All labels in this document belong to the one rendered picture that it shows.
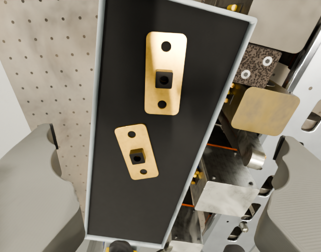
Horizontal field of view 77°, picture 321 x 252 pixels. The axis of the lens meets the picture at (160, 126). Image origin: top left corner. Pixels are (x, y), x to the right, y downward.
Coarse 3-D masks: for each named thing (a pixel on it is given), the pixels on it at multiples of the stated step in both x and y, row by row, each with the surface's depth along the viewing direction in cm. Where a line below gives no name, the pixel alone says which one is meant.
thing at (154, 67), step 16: (160, 32) 19; (160, 48) 19; (176, 48) 19; (160, 64) 20; (176, 64) 20; (160, 80) 21; (176, 80) 21; (160, 96) 22; (176, 96) 22; (160, 112) 23; (176, 112) 23
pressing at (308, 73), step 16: (320, 16) 33; (320, 32) 33; (304, 48) 35; (320, 48) 35; (304, 64) 36; (320, 64) 36; (288, 80) 38; (304, 80) 37; (320, 80) 37; (304, 96) 39; (320, 96) 39; (304, 112) 41; (288, 128) 43; (320, 128) 43; (272, 144) 45; (304, 144) 45; (320, 144) 45; (272, 160) 47; (256, 176) 49; (208, 224) 59; (224, 224) 59; (256, 224) 59; (208, 240) 63; (224, 240) 63; (240, 240) 63
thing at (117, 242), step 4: (116, 240) 6; (120, 240) 6; (124, 240) 6; (112, 244) 5; (116, 244) 5; (120, 244) 5; (124, 244) 5; (128, 244) 5; (228, 244) 6; (232, 244) 6; (236, 244) 6; (112, 248) 5; (116, 248) 5; (120, 248) 5; (124, 248) 5; (128, 248) 5; (224, 248) 5; (228, 248) 5; (232, 248) 5; (236, 248) 6; (240, 248) 6
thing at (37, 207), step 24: (24, 144) 9; (48, 144) 9; (0, 168) 8; (24, 168) 8; (48, 168) 8; (0, 192) 7; (24, 192) 7; (48, 192) 7; (72, 192) 7; (0, 216) 6; (24, 216) 6; (48, 216) 6; (72, 216) 6; (0, 240) 5; (24, 240) 5; (48, 240) 5; (72, 240) 6
